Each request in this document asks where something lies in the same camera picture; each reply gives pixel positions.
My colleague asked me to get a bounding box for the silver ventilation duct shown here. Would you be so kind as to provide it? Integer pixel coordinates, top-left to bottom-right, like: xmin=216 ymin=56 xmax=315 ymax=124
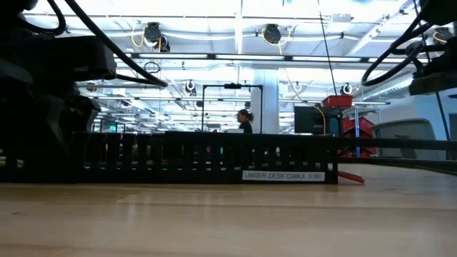
xmin=356 ymin=76 xmax=415 ymax=104

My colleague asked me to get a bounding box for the long ceiling light strip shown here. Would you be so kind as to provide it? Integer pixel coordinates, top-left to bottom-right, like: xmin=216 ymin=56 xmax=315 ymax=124
xmin=114 ymin=51 xmax=429 ymax=65

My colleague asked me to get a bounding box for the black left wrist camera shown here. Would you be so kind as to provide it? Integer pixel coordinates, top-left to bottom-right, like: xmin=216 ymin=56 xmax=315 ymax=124
xmin=69 ymin=35 xmax=118 ymax=81

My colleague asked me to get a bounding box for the black gantry frame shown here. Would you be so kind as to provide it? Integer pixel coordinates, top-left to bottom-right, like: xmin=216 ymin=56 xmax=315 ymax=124
xmin=201 ymin=82 xmax=264 ymax=133

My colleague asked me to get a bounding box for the black camera cable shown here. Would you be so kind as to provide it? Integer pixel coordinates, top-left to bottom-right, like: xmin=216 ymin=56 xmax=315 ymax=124
xmin=360 ymin=0 xmax=436 ymax=87
xmin=64 ymin=0 xmax=169 ymax=89

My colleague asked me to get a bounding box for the black raceway cover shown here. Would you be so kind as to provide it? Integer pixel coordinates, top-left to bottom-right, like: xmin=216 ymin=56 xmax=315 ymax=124
xmin=164 ymin=130 xmax=457 ymax=151

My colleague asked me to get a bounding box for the black left camera cable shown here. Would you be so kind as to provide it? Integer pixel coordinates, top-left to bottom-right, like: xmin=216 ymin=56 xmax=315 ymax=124
xmin=64 ymin=0 xmax=169 ymax=89

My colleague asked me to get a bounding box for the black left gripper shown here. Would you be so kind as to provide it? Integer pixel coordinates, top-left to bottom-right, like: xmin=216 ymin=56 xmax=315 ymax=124
xmin=0 ymin=34 xmax=102 ymax=158

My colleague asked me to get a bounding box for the black right camera cable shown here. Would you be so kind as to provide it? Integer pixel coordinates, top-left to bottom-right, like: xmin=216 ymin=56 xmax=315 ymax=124
xmin=360 ymin=0 xmax=436 ymax=87

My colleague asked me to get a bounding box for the black monitor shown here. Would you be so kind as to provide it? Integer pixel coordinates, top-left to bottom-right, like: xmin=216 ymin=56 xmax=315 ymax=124
xmin=293 ymin=105 xmax=344 ymax=136

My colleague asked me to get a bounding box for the black slotted cable raceway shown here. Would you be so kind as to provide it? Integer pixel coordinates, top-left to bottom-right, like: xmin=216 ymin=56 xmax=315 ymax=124
xmin=0 ymin=131 xmax=339 ymax=185

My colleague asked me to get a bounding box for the red storage bin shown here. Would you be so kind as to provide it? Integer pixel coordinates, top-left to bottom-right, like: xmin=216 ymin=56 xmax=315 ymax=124
xmin=341 ymin=116 xmax=378 ymax=158
xmin=321 ymin=94 xmax=354 ymax=109

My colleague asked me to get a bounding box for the yellow hanging cord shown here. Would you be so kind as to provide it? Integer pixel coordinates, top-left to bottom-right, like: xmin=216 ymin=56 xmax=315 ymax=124
xmin=283 ymin=67 xmax=328 ymax=136

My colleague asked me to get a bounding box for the metal wire shelf rack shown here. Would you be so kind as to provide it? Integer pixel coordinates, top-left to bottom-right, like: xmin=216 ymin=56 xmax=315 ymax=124
xmin=351 ymin=101 xmax=392 ymax=158

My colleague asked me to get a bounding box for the black ceiling cable reel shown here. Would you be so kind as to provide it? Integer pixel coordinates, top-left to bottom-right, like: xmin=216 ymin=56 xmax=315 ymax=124
xmin=432 ymin=26 xmax=455 ymax=46
xmin=143 ymin=21 xmax=171 ymax=54
xmin=263 ymin=23 xmax=283 ymax=46

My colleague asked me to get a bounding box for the white pillar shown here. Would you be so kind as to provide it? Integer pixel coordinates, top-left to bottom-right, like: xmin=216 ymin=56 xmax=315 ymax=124
xmin=250 ymin=68 xmax=281 ymax=135

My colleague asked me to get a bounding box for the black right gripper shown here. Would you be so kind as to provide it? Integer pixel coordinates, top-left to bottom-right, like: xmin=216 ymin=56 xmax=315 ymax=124
xmin=408 ymin=37 xmax=457 ymax=96

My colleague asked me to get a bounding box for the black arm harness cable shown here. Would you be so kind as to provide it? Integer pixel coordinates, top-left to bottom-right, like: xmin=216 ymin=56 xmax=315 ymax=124
xmin=17 ymin=0 xmax=68 ymax=36

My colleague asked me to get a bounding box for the person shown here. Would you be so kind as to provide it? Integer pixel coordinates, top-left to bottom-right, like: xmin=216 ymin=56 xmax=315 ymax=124
xmin=236 ymin=109 xmax=255 ymax=135

